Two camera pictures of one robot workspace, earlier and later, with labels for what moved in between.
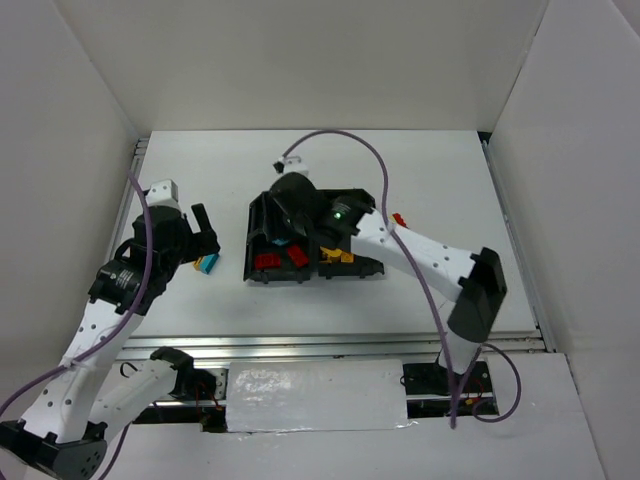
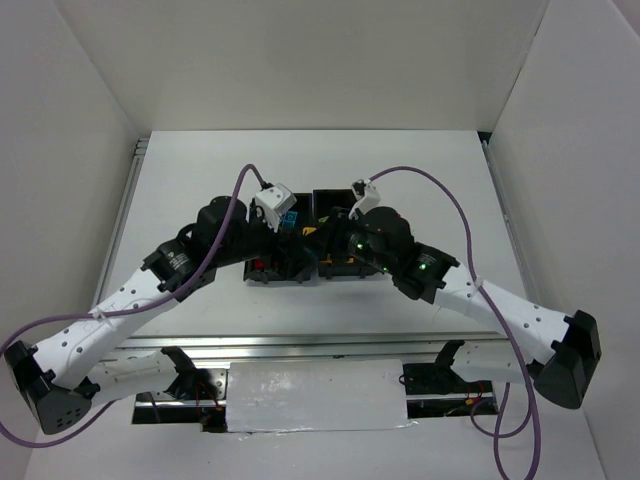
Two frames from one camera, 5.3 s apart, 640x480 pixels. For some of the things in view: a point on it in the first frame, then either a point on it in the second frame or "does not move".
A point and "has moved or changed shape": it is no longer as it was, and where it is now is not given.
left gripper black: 198,240 -> 273,238
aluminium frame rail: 320,346 does not move
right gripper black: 279,226 -> 338,232
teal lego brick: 207,262 has moved or changed shape
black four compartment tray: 293,244 does not move
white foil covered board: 282,396 does not move
